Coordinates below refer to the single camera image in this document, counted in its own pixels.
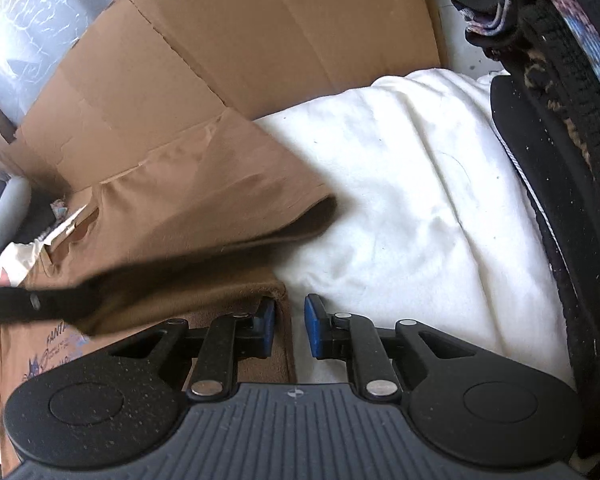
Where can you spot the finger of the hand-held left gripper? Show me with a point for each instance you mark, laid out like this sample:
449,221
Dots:
30,302

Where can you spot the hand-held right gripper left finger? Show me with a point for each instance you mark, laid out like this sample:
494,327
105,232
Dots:
266,325

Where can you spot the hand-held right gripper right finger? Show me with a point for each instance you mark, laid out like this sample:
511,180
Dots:
314,330

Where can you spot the brown printed t-shirt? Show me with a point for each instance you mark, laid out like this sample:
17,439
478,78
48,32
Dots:
205,210

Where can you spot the pile of black clothes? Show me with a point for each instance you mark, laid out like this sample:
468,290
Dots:
580,160

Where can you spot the black cloth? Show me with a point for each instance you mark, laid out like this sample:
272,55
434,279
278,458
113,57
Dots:
35,225

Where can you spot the grey neck pillow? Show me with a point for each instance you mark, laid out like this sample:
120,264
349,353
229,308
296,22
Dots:
0,220

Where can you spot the cream printed bed sheet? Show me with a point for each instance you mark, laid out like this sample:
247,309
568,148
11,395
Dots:
405,185

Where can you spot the grey plastic-wrapped mattress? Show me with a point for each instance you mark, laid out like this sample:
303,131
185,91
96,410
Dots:
30,35

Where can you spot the large folded cardboard sheet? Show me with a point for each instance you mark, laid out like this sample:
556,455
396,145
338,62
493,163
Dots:
230,35

